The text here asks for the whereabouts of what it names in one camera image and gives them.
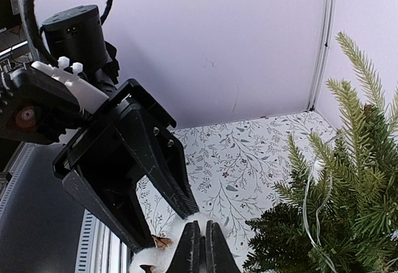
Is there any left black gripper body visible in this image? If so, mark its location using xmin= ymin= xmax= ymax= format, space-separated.
xmin=42 ymin=5 xmax=177 ymax=178

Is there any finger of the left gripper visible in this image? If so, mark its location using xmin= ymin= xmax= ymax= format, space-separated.
xmin=62 ymin=169 xmax=154 ymax=252
xmin=114 ymin=99 xmax=199 ymax=218

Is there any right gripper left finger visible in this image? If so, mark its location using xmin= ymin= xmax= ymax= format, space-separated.
xmin=166 ymin=221 xmax=201 ymax=273

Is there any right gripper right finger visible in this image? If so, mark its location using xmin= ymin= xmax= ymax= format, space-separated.
xmin=205 ymin=221 xmax=241 ymax=273

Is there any black white cotton ornament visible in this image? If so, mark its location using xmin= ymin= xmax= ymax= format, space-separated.
xmin=128 ymin=213 xmax=227 ymax=272

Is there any small green christmas tree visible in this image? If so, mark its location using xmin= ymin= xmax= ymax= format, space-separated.
xmin=243 ymin=32 xmax=397 ymax=272

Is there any white ball light garland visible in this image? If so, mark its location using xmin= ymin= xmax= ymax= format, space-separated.
xmin=303 ymin=129 xmax=345 ymax=273

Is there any floral white tablecloth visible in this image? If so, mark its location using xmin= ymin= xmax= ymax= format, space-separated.
xmin=135 ymin=111 xmax=340 ymax=246

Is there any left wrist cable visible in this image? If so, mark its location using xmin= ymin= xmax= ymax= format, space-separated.
xmin=21 ymin=0 xmax=116 ymax=65

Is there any front aluminium rail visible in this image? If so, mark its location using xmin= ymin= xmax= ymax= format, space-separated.
xmin=1 ymin=144 xmax=130 ymax=272

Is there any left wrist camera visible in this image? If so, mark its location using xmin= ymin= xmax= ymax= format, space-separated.
xmin=0 ymin=57 xmax=108 ymax=145

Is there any left aluminium frame post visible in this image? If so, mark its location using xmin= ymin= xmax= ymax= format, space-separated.
xmin=306 ymin=0 xmax=336 ymax=111

